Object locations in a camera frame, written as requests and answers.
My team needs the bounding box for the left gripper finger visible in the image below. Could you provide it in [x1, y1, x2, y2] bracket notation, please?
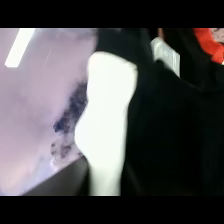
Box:
[23, 155, 91, 197]

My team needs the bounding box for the white garment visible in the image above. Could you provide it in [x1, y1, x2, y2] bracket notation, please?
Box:
[73, 50, 139, 197]

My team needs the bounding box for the black garment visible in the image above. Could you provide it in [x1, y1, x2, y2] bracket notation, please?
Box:
[94, 28, 224, 197]

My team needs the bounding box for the red garment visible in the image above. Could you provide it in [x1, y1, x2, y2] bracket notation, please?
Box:
[193, 28, 224, 65]

